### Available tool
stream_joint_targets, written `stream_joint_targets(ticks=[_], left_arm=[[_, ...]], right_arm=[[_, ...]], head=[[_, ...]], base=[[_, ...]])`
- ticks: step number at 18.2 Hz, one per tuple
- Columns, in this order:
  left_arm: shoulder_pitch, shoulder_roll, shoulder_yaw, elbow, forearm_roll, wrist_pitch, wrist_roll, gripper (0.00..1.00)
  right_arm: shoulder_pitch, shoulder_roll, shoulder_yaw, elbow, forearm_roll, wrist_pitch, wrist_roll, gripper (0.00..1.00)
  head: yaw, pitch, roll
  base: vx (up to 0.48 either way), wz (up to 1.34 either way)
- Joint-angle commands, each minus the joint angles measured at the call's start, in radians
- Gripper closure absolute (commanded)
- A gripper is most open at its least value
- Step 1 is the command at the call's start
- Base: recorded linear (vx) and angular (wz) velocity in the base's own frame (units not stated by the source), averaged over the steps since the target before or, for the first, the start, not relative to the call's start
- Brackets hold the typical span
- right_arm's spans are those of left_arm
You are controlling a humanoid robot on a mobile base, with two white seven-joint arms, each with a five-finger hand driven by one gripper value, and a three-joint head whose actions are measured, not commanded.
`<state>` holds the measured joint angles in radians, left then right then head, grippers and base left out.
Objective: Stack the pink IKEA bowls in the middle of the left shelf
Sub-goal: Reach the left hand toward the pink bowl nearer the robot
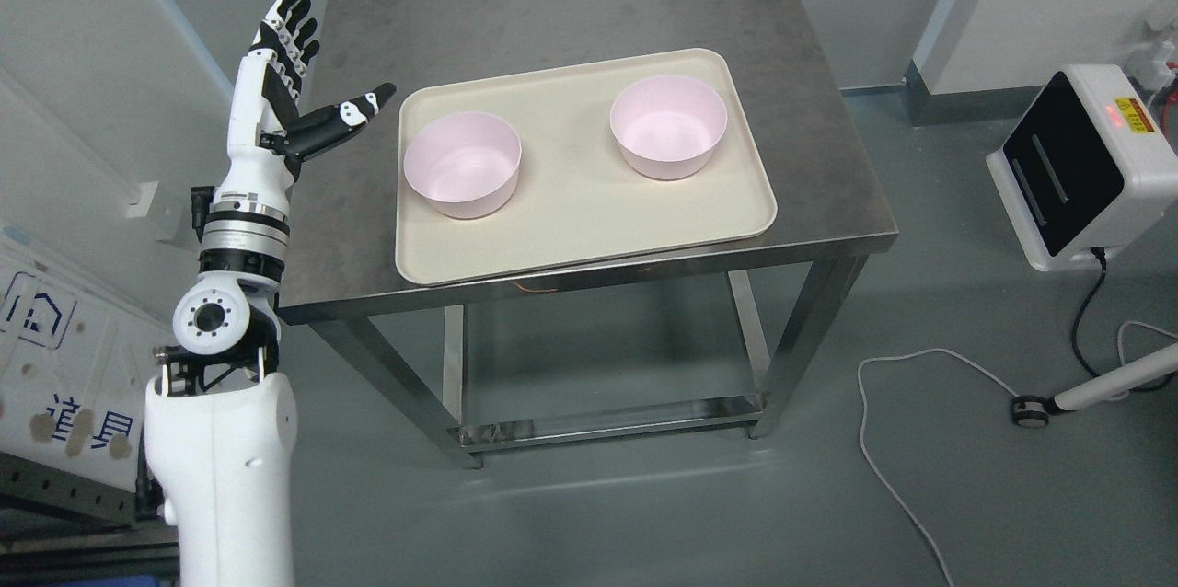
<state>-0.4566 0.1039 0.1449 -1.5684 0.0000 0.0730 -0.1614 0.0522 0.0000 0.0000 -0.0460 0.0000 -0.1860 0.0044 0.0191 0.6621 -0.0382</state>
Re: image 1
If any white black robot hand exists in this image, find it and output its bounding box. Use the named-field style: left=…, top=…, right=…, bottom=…
left=217, top=0, right=397, bottom=206

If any pink bowl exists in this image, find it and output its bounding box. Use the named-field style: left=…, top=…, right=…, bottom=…
left=607, top=73, right=729, bottom=182
left=401, top=110, right=525, bottom=220

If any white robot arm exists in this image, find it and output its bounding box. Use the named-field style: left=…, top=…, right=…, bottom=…
left=144, top=186, right=298, bottom=586

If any white printed board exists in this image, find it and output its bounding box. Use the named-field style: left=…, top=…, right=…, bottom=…
left=1, top=224, right=166, bottom=493

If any beige plastic tray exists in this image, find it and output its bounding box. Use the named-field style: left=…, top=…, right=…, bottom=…
left=395, top=50, right=777, bottom=286

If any stainless steel table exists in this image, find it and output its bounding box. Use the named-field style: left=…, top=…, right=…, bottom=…
left=279, top=0, right=899, bottom=468

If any white stand leg with caster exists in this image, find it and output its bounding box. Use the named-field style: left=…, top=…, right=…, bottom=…
left=1010, top=344, right=1177, bottom=429

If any white black box device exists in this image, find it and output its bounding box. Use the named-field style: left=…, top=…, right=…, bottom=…
left=986, top=64, right=1177, bottom=272

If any white wall socket box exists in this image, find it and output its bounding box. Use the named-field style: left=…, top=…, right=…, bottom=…
left=123, top=182, right=188, bottom=242

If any white floor cable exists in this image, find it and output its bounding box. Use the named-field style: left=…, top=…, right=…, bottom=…
left=858, top=348, right=1023, bottom=587

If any black power cable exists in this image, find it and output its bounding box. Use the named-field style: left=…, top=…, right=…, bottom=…
left=1070, top=248, right=1178, bottom=393

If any red cable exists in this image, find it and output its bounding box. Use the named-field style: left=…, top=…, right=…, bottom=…
left=1150, top=53, right=1178, bottom=139

